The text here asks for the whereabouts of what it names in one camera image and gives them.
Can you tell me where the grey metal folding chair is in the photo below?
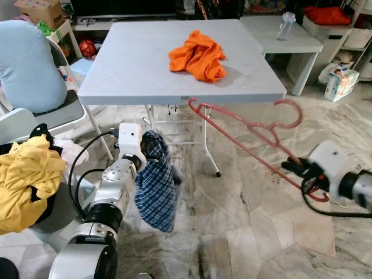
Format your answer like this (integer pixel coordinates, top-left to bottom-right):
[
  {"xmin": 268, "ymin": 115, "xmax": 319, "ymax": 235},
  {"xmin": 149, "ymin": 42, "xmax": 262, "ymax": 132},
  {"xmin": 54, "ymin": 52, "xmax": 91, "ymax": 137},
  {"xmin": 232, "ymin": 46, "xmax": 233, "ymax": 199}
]
[{"xmin": 0, "ymin": 35, "xmax": 115, "ymax": 163}]

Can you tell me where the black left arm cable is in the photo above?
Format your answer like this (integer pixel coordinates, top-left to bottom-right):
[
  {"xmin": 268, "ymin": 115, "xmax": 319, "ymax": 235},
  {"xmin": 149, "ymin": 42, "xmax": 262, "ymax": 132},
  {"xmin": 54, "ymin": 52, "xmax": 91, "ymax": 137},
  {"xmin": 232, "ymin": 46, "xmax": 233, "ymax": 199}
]
[{"xmin": 68, "ymin": 131, "xmax": 121, "ymax": 221}]

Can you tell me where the pale pink white cloth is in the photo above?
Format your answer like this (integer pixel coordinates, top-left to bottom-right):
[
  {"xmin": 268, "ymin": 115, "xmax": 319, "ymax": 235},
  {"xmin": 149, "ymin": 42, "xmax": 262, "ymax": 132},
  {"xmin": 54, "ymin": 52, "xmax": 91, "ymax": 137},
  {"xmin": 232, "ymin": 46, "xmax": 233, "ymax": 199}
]
[{"xmin": 55, "ymin": 138, "xmax": 89, "ymax": 175}]

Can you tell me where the orange garment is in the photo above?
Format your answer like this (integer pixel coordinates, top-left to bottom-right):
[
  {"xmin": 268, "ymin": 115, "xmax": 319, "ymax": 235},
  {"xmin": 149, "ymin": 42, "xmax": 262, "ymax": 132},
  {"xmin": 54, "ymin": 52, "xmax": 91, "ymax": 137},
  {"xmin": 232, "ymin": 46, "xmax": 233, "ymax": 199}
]
[{"xmin": 168, "ymin": 30, "xmax": 227, "ymax": 83}]

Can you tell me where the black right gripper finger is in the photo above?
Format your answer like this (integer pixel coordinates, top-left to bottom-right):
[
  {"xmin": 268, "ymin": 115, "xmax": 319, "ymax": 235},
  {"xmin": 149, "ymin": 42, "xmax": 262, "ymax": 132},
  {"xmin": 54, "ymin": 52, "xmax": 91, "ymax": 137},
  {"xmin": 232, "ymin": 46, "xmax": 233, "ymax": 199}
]
[{"xmin": 281, "ymin": 158, "xmax": 309, "ymax": 176}]

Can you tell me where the pink clothes hanger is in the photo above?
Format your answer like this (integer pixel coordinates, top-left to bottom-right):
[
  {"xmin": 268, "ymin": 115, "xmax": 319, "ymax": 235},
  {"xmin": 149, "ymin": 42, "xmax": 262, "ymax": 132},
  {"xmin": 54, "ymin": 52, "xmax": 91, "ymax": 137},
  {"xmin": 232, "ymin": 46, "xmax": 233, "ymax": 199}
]
[{"xmin": 188, "ymin": 98, "xmax": 330, "ymax": 203}]

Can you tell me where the black television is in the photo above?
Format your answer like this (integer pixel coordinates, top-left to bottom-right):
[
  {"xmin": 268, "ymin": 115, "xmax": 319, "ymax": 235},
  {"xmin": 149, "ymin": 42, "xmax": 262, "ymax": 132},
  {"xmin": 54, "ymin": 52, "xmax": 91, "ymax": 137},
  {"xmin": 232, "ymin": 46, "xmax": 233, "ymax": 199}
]
[{"xmin": 70, "ymin": 0, "xmax": 178, "ymax": 17}]

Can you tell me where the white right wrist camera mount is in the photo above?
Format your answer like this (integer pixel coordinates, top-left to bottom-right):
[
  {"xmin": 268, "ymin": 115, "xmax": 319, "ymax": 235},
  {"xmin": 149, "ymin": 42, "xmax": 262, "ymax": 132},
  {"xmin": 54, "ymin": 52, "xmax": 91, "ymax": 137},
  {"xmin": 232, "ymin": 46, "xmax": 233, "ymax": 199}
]
[{"xmin": 306, "ymin": 141, "xmax": 356, "ymax": 201}]

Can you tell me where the blue plaid garment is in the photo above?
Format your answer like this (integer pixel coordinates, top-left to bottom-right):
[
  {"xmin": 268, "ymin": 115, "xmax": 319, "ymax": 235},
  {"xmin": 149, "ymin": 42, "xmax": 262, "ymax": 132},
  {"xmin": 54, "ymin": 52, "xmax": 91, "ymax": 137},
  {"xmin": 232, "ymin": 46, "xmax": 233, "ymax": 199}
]
[{"xmin": 135, "ymin": 130, "xmax": 182, "ymax": 233}]

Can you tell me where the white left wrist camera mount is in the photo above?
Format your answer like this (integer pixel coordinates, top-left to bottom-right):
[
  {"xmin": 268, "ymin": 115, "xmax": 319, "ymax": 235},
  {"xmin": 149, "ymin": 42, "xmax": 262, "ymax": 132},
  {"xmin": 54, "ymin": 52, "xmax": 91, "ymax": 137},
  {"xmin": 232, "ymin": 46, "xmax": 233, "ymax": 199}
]
[{"xmin": 118, "ymin": 123, "xmax": 147, "ymax": 160}]

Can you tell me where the cardboard box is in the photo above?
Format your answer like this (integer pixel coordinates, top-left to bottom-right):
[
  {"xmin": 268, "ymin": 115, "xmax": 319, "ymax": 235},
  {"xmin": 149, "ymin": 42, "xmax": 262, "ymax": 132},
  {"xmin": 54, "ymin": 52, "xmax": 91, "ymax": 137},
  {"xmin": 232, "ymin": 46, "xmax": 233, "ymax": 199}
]
[{"xmin": 15, "ymin": 0, "xmax": 66, "ymax": 30}]

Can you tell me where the clear plastic bottle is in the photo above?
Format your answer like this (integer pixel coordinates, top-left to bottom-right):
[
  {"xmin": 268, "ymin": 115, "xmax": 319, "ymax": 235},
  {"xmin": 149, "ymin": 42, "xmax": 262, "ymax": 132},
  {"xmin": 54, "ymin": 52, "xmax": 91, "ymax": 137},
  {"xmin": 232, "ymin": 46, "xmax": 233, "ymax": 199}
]
[{"xmin": 277, "ymin": 12, "xmax": 296, "ymax": 41}]

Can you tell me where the red cloth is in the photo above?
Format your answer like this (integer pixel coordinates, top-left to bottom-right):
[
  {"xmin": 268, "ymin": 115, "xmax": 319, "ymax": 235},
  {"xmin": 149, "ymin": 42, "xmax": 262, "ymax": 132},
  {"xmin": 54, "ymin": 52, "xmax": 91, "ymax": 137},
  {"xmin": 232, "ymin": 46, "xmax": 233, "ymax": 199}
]
[{"xmin": 304, "ymin": 6, "xmax": 353, "ymax": 27}]

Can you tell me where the yellow polo shirt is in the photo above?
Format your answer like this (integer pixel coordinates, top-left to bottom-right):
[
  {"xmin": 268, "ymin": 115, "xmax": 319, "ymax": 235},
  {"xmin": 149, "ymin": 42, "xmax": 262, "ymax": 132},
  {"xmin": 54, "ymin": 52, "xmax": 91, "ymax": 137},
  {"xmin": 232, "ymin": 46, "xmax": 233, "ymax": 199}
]
[{"xmin": 0, "ymin": 135, "xmax": 66, "ymax": 236}]

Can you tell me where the red ball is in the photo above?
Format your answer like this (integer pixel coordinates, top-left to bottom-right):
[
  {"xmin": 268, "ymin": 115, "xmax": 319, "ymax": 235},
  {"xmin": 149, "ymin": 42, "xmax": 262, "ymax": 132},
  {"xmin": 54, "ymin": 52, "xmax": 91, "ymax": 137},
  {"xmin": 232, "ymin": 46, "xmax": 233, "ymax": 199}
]
[{"xmin": 78, "ymin": 40, "xmax": 97, "ymax": 58}]

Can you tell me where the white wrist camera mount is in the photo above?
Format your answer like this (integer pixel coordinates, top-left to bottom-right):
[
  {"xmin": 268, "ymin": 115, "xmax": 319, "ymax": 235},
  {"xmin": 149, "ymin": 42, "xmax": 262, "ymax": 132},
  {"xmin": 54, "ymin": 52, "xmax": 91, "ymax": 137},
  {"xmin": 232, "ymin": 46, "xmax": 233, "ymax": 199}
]
[
  {"xmin": 306, "ymin": 141, "xmax": 356, "ymax": 201},
  {"xmin": 118, "ymin": 123, "xmax": 147, "ymax": 160}
]

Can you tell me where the white plastic chair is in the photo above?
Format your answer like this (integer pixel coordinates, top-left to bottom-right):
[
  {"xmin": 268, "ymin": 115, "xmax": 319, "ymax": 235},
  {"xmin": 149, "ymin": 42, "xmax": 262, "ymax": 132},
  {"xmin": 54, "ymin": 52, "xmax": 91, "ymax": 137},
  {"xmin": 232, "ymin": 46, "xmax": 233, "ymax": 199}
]
[{"xmin": 0, "ymin": 108, "xmax": 96, "ymax": 251}]

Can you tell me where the small green toy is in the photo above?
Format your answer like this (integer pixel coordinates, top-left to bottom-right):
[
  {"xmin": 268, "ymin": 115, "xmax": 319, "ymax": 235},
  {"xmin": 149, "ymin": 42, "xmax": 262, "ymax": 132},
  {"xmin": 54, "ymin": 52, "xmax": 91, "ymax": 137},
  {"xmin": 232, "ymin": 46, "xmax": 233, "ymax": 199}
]
[{"xmin": 38, "ymin": 20, "xmax": 66, "ymax": 41}]

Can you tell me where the small white table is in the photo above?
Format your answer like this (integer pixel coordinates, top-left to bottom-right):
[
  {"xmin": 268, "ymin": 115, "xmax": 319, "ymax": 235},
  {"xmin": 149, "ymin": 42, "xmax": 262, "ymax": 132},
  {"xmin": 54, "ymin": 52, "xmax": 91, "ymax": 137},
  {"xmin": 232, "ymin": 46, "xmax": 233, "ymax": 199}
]
[{"xmin": 239, "ymin": 15, "xmax": 324, "ymax": 96}]

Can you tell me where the grey folding table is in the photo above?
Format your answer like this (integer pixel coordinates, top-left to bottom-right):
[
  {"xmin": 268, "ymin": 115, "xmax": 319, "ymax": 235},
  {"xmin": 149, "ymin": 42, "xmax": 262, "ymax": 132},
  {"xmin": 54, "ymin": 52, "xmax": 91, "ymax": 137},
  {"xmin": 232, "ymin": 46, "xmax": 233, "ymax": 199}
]
[{"xmin": 77, "ymin": 19, "xmax": 287, "ymax": 178}]

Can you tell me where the packaged tissue pack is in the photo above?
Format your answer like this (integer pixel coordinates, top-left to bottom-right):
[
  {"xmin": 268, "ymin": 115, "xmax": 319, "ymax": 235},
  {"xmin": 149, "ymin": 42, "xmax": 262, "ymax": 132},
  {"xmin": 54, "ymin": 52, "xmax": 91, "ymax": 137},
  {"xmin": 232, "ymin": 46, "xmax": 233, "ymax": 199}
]
[{"xmin": 324, "ymin": 63, "xmax": 360, "ymax": 103}]

